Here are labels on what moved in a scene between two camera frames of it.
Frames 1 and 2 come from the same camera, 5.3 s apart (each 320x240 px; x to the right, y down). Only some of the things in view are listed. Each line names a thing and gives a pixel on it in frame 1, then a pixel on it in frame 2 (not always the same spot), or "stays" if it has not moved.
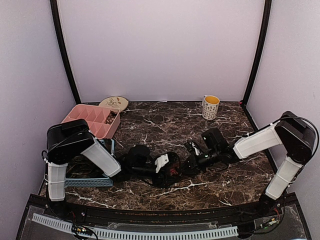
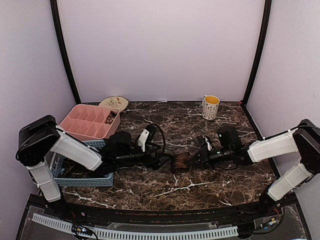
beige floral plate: [117, 102] stays
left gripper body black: [139, 171] -> [121, 160]
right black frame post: [262, 46] stays
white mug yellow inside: [210, 105] stays
